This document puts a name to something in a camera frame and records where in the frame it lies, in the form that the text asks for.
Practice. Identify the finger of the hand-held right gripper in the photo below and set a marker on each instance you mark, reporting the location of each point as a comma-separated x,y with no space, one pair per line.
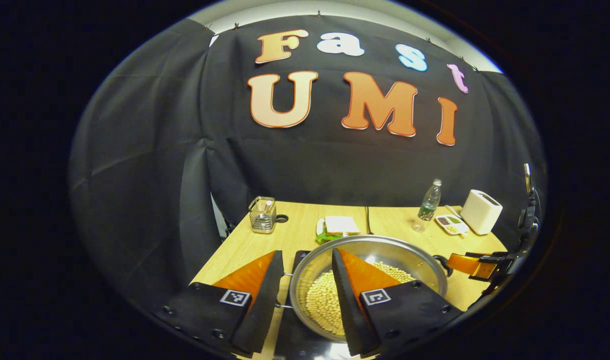
487,255
469,265

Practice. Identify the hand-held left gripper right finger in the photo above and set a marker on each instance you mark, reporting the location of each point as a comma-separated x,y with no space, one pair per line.
347,310

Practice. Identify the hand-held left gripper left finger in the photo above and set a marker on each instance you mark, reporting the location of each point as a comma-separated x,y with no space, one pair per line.
265,310

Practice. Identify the pile of yellow soybeans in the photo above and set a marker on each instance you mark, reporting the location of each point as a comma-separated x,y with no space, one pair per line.
324,300

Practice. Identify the black induction cooktop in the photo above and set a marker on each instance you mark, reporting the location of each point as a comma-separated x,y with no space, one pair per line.
297,345

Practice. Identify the white divided dish of beans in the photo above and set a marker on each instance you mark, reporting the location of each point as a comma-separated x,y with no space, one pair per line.
462,227

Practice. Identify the white toaster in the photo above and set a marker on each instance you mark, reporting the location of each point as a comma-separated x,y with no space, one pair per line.
482,212

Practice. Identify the clear plastic water bottle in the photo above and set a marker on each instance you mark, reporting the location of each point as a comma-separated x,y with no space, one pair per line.
428,207

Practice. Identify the sandwich with lettuce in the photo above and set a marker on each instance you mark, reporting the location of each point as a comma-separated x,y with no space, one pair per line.
340,225

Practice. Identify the black backdrop cloth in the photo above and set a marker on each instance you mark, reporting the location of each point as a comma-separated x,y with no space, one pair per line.
309,165

